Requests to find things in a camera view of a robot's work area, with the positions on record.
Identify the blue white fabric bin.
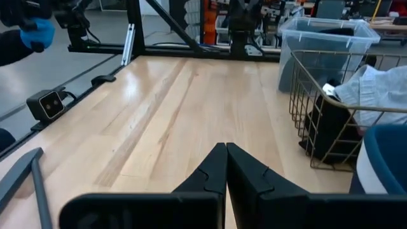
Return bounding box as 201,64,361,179
348,123,407,196

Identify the gold wire basket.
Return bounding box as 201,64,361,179
287,49,407,173

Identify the person's hand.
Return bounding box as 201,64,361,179
19,17,56,53

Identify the wooden background table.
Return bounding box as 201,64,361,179
368,18,407,34

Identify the black cable clamp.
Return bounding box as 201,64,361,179
90,74,117,88

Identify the person's forearm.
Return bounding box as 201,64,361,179
0,29,36,67

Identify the black equipment on frame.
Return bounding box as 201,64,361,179
52,0,100,49

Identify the black handheld device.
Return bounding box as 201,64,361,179
0,0,53,31

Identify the yellow pole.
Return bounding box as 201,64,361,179
371,0,383,17

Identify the orange equipment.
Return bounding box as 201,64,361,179
203,0,217,46

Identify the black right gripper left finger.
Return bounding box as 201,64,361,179
172,142,228,196

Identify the light grey knit cloth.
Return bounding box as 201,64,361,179
333,64,407,128

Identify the grey metal strut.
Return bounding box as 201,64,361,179
0,146,54,229

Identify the grey blue chair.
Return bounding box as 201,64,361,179
315,0,347,20

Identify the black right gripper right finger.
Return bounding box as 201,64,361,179
226,142,311,229

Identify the silver aluminium bracket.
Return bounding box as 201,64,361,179
121,23,136,67

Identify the clear plastic bin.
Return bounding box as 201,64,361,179
277,16,382,94

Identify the black knit cloth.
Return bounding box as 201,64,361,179
298,78,364,165

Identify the black table-level camera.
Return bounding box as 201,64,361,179
25,89,67,123

